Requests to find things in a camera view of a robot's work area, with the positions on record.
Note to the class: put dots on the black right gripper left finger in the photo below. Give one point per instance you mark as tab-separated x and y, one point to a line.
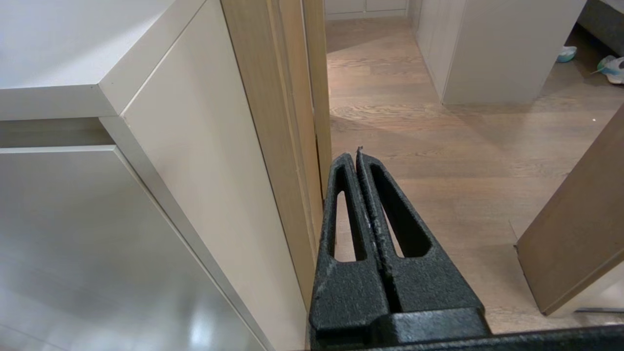
346	292

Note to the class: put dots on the white cabinet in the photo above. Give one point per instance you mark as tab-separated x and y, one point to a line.
146	195

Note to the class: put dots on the small teal sneaker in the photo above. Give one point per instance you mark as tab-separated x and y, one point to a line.
567	53

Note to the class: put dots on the light wooden door frame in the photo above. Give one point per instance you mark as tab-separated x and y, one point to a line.
282	122

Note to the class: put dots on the white and teal sneaker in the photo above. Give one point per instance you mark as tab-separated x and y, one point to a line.
613	69

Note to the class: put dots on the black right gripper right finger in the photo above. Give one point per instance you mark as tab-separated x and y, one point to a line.
429	287

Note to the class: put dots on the brown wooden door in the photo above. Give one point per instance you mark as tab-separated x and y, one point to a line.
580	234

